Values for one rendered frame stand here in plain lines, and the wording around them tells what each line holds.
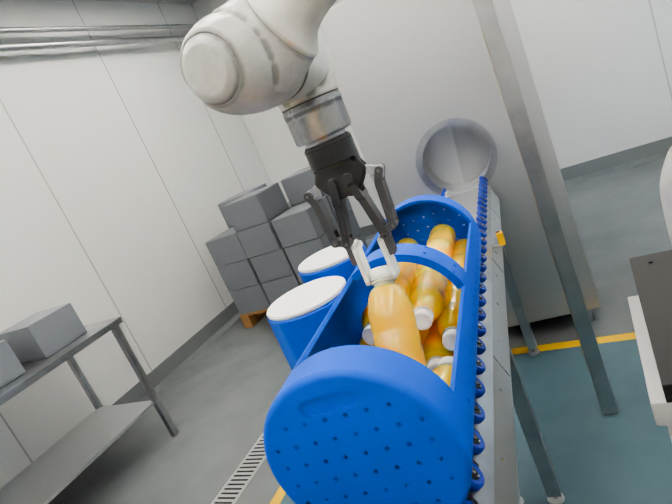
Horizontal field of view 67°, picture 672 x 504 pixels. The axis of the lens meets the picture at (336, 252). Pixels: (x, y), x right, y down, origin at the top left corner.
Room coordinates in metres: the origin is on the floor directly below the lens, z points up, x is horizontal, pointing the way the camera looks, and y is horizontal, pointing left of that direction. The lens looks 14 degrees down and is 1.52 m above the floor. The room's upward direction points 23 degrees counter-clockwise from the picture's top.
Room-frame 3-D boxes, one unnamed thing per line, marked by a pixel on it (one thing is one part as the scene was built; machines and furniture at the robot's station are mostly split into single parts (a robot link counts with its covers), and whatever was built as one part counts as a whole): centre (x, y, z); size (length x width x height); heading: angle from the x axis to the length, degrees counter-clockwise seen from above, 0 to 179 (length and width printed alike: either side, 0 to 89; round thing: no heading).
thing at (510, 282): (2.39, -0.75, 0.31); 0.06 x 0.06 x 0.63; 67
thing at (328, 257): (1.96, 0.03, 1.03); 0.28 x 0.28 x 0.01
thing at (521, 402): (1.49, -0.37, 0.31); 0.06 x 0.06 x 0.63; 67
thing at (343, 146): (0.77, -0.05, 1.45); 0.08 x 0.07 x 0.09; 67
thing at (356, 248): (0.78, -0.03, 1.29); 0.03 x 0.01 x 0.07; 157
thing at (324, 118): (0.77, -0.05, 1.52); 0.09 x 0.09 x 0.06
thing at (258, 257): (4.81, 0.40, 0.59); 1.20 x 0.80 x 1.19; 60
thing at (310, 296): (1.58, 0.15, 1.03); 0.28 x 0.28 x 0.01
